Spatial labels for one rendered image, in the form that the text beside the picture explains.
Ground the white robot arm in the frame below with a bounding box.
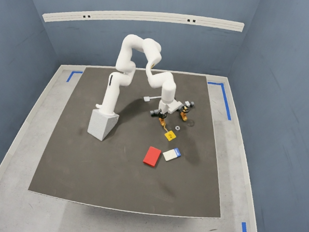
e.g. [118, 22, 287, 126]
[96, 34, 181, 116]

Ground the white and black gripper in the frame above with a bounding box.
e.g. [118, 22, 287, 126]
[156, 100, 169, 119]

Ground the yellow number tag with chain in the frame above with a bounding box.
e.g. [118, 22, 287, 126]
[165, 131, 176, 141]

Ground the red flat block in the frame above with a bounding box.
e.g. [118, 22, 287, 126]
[143, 147, 161, 167]

